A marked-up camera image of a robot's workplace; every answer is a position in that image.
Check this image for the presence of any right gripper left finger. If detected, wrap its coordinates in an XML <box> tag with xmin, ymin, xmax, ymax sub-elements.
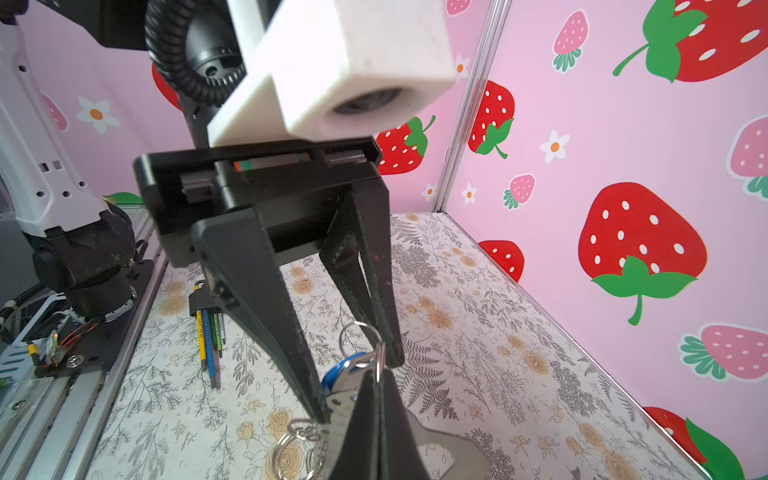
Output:
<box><xmin>329</xmin><ymin>372</ymin><xmax>380</xmax><ymax>480</ymax></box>

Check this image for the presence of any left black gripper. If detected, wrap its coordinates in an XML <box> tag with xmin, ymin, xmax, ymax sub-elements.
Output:
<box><xmin>133</xmin><ymin>137</ymin><xmax>405</xmax><ymax>422</ymax></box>

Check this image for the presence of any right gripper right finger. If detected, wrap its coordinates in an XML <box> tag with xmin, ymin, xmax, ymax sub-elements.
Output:
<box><xmin>378</xmin><ymin>370</ymin><xmax>429</xmax><ymax>480</ymax></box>

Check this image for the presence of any blue tagged key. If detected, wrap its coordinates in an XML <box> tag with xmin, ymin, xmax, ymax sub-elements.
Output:
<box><xmin>321</xmin><ymin>352</ymin><xmax>374</xmax><ymax>396</ymax></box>

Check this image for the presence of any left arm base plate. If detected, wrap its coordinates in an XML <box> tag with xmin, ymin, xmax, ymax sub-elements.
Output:
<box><xmin>22</xmin><ymin>260</ymin><xmax>155</xmax><ymax>378</ymax></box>

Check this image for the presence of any aluminium rail frame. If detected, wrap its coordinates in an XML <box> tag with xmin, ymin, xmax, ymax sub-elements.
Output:
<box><xmin>1</xmin><ymin>206</ymin><xmax>167</xmax><ymax>479</ymax></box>

